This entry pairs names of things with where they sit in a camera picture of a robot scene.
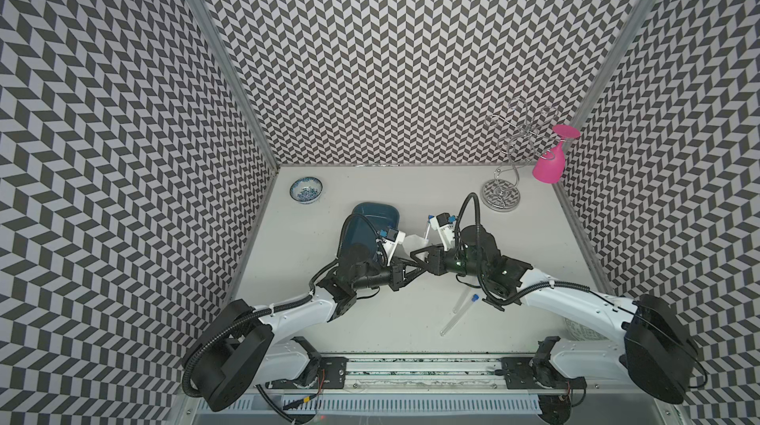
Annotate chrome wire glass rack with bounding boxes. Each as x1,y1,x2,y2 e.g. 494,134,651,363
480,97,556,213

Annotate pink plastic wine glass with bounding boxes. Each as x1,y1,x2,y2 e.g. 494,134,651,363
532,124,581,185

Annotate blue white ceramic bowl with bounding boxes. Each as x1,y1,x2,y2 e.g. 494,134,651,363
289,177,324,205

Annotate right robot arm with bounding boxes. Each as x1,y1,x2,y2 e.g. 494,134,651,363
403,225,701,404

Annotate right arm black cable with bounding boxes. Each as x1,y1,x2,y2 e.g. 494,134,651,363
454,192,482,260

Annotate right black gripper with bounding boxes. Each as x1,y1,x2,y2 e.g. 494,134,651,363
410,242,486,278

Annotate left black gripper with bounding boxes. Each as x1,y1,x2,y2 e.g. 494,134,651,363
352,255,425,292

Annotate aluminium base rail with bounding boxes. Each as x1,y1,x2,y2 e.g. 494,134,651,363
177,352,678,425

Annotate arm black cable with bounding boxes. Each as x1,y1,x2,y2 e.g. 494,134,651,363
454,192,482,260
308,212,387,296

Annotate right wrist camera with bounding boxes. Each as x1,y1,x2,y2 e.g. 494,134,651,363
429,212,456,251

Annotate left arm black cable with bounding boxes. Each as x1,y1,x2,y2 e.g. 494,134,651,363
308,212,387,296

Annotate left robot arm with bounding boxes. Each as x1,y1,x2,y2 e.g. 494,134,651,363
181,244,424,411

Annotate teal plastic tray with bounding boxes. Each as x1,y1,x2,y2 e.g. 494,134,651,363
338,203,400,257

